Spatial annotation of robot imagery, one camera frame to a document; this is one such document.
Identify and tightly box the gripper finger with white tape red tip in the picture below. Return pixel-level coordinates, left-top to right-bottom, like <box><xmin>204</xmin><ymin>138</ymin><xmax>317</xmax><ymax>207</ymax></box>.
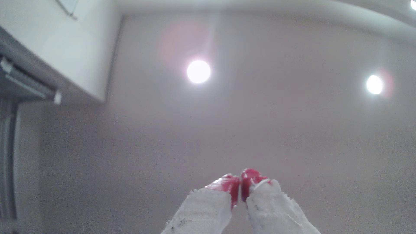
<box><xmin>241</xmin><ymin>168</ymin><xmax>322</xmax><ymax>234</ymax></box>
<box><xmin>161</xmin><ymin>174</ymin><xmax>241</xmax><ymax>234</ymax></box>

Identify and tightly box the grey window curtain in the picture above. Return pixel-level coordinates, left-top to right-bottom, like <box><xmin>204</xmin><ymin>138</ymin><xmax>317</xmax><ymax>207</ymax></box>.
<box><xmin>0</xmin><ymin>97</ymin><xmax>20</xmax><ymax>221</ymax></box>

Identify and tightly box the grey window roller blind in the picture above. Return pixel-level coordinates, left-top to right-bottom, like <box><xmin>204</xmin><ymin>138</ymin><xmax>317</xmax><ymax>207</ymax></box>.
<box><xmin>0</xmin><ymin>55</ymin><xmax>62</xmax><ymax>105</ymax></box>

